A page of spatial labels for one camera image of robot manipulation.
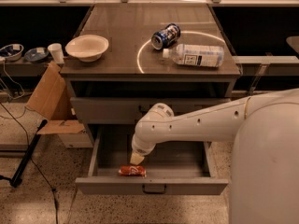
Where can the open lower grey drawer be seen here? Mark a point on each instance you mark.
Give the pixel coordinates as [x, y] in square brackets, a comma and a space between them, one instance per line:
[172, 168]

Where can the blue soda can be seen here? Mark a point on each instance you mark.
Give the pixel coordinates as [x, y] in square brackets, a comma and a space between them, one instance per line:
[165, 37]

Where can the white paper cup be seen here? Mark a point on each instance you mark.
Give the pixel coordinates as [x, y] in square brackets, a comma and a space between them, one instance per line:
[56, 52]

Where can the upper grey drawer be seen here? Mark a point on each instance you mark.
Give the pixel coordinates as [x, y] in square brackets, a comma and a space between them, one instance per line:
[92, 110]

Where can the brown cardboard box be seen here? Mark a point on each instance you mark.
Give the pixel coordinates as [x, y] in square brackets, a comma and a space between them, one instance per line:
[51, 100]

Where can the clear plastic water bottle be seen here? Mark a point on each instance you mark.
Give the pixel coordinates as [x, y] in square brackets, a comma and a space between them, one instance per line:
[195, 55]

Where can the grey drawer cabinet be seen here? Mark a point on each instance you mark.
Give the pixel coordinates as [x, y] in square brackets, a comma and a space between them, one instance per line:
[132, 68]

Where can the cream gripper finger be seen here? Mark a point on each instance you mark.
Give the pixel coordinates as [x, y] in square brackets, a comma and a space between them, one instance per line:
[136, 159]

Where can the white bowl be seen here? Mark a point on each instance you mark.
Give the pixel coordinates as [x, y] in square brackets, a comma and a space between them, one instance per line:
[87, 48]

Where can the black left stand leg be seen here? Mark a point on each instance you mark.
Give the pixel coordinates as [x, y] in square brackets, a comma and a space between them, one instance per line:
[16, 179]

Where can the blue bowl near cup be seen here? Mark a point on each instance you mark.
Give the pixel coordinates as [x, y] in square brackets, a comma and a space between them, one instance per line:
[36, 55]

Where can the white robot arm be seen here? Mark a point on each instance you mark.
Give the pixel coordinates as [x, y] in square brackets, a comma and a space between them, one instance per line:
[265, 160]

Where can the blue bowl far left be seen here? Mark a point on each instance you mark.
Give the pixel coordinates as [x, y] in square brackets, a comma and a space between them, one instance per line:
[11, 52]

